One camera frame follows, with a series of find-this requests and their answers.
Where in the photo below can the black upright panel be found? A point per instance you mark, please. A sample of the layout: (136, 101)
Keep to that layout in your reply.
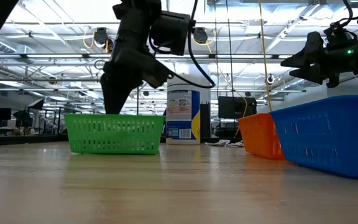
(205, 121)

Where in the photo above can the white packet red print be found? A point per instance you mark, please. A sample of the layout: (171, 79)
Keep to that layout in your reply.
(236, 144)

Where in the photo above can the blue plastic basket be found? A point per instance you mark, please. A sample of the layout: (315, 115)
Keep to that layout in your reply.
(328, 137)

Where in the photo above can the orange plastic basket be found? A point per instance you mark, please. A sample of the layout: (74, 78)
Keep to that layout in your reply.
(259, 137)

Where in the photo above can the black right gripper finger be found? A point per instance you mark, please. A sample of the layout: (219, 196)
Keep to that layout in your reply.
(312, 53)
(317, 74)

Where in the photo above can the white packet blue print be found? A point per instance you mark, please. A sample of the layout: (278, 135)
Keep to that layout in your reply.
(217, 143)

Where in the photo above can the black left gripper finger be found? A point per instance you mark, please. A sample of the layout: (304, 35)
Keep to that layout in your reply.
(113, 93)

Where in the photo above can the green plastic basket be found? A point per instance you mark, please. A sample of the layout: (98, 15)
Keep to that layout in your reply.
(113, 146)

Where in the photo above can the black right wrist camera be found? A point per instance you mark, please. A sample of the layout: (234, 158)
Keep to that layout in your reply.
(340, 39)

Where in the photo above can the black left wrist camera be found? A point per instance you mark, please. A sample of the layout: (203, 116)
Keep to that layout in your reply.
(172, 31)

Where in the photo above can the white blue yellow wipes canister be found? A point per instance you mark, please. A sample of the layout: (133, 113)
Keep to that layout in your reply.
(182, 115)

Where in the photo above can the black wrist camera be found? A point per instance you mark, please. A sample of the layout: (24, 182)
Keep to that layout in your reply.
(172, 31)
(340, 39)

